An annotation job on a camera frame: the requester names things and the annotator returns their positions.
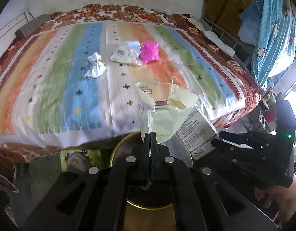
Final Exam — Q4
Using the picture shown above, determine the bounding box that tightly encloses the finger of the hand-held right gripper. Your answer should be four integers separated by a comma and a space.
219, 130, 271, 147
210, 138, 266, 166

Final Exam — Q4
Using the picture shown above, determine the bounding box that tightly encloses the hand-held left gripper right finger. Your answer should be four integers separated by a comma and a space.
151, 132, 277, 231

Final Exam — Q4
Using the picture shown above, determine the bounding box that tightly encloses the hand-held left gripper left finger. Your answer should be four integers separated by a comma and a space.
24, 133, 151, 231

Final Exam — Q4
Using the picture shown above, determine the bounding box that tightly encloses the round metal tin can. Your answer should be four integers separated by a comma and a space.
109, 131, 194, 210

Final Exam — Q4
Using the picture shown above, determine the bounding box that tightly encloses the cream paper wrapper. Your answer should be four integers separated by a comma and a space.
135, 78, 199, 143

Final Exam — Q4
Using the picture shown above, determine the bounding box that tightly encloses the small printed cardboard box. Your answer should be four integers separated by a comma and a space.
175, 105, 220, 161

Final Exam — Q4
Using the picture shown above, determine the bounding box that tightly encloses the person's right forearm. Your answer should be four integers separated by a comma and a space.
255, 173, 296, 224

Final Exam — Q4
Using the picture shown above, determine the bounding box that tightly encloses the person's foot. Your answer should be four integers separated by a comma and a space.
66, 154, 92, 172

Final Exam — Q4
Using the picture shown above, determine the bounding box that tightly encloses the green cartoon mat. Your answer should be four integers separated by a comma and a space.
60, 149, 101, 174

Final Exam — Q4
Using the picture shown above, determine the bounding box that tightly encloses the white cloth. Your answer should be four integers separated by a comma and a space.
204, 31, 235, 55

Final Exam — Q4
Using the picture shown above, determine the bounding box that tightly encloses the pink plastic bag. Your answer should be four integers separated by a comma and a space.
139, 42, 160, 64

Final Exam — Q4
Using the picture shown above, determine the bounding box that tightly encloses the blue polka dot cloth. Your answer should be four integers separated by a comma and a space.
250, 0, 296, 89

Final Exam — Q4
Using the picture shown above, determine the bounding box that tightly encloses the white printed plastic wrapper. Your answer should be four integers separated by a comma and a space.
109, 42, 141, 65

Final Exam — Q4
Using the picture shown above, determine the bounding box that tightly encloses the crumpled white paper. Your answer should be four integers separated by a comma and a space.
84, 52, 107, 79

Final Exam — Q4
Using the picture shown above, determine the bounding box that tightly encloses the light blue face mask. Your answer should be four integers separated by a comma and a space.
127, 41, 142, 53

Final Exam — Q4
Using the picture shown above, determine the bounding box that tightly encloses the striped colourful blanket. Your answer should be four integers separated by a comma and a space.
0, 20, 244, 148

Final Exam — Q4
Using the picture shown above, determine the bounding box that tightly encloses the light blue garment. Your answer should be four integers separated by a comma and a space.
239, 0, 261, 45

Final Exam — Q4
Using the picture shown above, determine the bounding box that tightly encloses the mustard yellow hanging garment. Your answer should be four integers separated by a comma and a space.
204, 0, 258, 24

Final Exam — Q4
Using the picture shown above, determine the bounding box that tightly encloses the brown floral blanket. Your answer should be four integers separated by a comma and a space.
0, 3, 262, 164

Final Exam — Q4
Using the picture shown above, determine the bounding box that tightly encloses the grey pillow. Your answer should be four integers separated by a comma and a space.
15, 14, 51, 38

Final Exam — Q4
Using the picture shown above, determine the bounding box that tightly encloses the white wooden headboard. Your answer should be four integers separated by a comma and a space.
0, 12, 30, 46

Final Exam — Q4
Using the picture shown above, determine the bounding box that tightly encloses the metal bed rail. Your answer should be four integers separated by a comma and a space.
202, 17, 253, 65

